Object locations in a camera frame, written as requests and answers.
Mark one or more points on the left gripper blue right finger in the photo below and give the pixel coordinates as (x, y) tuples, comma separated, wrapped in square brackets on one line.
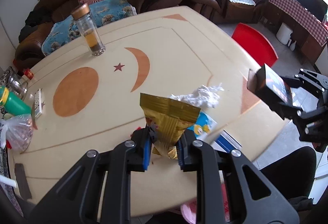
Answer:
[(180, 155)]

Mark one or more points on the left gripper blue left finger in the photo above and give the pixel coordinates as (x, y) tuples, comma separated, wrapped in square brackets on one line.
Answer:
[(147, 145)]

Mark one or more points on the gold snack wrapper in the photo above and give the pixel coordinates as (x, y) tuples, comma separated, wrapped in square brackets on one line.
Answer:
[(169, 118)]

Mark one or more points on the black orange cardboard box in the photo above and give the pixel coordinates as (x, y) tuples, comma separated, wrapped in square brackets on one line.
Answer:
[(269, 87)]

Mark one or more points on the white blue striped medicine box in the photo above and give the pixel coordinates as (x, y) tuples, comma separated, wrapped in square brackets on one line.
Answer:
[(227, 142)]

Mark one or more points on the white crumpled tissue paper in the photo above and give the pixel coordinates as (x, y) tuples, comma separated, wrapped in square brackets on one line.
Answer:
[(203, 97)]

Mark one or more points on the checkered cloth side table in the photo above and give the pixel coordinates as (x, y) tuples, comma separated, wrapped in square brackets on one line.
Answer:
[(304, 17)]

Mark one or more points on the red plastic chair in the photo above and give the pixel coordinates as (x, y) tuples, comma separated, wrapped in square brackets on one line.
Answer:
[(255, 44)]

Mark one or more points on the white appliance on floor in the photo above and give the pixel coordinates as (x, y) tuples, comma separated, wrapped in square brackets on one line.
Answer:
[(284, 34)]

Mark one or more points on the white mahjong tile pack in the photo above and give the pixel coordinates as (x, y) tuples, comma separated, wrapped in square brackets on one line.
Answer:
[(38, 103)]

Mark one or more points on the black monitor screen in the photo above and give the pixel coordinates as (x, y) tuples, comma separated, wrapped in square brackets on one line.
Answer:
[(316, 7)]

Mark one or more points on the clear bag with snacks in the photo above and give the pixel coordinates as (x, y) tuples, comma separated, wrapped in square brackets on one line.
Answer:
[(17, 131)]

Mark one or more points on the dark flat strip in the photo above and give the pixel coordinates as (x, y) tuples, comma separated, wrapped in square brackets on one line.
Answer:
[(21, 179)]

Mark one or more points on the green plastic bottle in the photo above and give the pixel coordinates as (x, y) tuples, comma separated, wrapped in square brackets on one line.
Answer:
[(12, 103)]

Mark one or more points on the blue patterned sofa cover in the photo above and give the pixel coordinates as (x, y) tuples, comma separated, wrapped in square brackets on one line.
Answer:
[(101, 13)]

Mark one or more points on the small red cap bottle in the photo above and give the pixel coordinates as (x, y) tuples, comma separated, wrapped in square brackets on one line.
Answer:
[(28, 73)]

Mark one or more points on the glass jar with metal lid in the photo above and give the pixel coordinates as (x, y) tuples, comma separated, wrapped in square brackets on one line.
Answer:
[(17, 85)]

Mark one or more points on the glass bottle with gold cap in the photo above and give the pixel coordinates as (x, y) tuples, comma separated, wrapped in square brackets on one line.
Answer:
[(86, 26)]

